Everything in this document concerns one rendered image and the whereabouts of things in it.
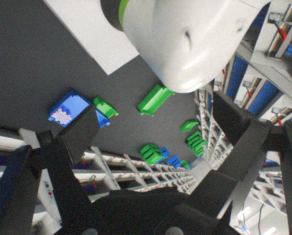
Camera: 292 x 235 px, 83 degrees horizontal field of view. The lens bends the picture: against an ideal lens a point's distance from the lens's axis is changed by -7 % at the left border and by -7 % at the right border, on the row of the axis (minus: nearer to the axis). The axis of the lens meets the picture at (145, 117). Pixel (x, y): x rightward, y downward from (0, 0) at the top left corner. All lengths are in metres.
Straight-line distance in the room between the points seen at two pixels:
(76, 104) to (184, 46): 0.93
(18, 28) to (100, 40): 0.43
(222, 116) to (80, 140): 0.13
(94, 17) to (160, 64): 0.22
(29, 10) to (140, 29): 0.56
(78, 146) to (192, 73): 0.17
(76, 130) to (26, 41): 0.70
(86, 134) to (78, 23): 0.29
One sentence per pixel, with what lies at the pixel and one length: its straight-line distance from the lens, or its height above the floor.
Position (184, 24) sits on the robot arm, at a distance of 0.23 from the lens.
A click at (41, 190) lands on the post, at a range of 0.99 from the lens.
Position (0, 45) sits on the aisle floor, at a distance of 0.84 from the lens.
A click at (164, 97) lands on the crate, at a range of 1.61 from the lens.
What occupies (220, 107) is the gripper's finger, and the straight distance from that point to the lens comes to 0.17.
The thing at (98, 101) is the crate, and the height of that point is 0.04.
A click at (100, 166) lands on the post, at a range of 1.60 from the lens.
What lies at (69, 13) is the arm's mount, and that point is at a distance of 0.41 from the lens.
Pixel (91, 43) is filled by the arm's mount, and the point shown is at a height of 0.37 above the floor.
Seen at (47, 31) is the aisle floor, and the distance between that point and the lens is 0.84.
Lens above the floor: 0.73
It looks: 24 degrees down
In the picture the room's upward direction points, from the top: 143 degrees clockwise
